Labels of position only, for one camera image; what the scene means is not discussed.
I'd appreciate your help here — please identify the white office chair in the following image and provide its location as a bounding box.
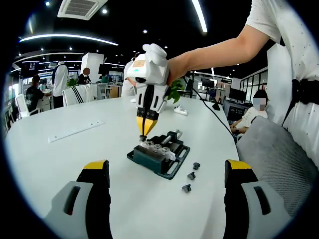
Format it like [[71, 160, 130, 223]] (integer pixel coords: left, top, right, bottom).
[[15, 93, 42, 118]]

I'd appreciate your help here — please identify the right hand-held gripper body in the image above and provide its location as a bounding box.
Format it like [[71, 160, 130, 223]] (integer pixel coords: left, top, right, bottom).
[[126, 43, 170, 87]]

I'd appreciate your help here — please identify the dark green vise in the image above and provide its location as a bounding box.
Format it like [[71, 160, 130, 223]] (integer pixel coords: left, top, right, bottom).
[[126, 129, 191, 180]]

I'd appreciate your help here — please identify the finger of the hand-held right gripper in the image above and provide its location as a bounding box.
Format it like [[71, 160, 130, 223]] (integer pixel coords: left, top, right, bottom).
[[144, 85, 168, 137], [136, 84, 150, 137]]

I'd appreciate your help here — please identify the white power strip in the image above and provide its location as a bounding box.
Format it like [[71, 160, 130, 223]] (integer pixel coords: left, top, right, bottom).
[[173, 104, 188, 116]]

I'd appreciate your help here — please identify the person's right forearm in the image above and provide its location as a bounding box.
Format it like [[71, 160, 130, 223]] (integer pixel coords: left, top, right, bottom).
[[183, 24, 273, 75]]

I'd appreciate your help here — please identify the ceiling air conditioner vent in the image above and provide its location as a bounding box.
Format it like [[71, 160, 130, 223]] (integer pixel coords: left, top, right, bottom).
[[57, 0, 109, 21]]

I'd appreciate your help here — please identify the white flat table cable lid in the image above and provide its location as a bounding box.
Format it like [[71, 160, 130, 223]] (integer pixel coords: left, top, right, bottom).
[[47, 119, 105, 143]]

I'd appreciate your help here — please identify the long ceiling strip light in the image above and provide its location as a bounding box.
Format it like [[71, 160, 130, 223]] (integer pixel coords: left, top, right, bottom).
[[19, 34, 119, 47], [191, 0, 208, 33]]

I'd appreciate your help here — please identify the white chair with striped jacket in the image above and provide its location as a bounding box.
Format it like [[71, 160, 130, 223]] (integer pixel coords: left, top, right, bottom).
[[61, 84, 97, 107]]

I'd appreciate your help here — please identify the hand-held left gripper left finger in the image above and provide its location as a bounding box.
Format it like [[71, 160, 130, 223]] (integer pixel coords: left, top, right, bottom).
[[43, 160, 112, 239]]

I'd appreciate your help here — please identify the person's body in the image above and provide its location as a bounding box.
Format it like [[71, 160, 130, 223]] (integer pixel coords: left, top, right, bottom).
[[245, 0, 319, 172]]

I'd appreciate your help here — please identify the green potted plant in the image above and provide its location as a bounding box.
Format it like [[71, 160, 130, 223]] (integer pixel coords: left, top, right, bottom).
[[164, 79, 185, 105]]

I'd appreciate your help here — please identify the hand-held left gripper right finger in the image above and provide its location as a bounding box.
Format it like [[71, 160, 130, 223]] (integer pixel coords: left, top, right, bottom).
[[223, 159, 292, 239]]

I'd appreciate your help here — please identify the grey mesh office chair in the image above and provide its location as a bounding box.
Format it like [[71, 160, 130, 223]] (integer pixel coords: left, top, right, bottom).
[[235, 115, 319, 218]]

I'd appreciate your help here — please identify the black worn belt strap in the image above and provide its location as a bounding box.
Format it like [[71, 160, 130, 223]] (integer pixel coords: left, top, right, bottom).
[[281, 78, 319, 128]]

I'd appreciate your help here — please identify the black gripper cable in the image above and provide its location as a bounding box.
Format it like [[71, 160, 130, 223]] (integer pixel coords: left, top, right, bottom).
[[182, 76, 238, 141]]

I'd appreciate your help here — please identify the black computer monitor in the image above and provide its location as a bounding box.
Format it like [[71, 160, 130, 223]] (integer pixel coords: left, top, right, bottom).
[[228, 88, 248, 101]]

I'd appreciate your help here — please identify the white table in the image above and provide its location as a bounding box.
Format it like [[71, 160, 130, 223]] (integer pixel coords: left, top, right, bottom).
[[4, 96, 240, 239]]

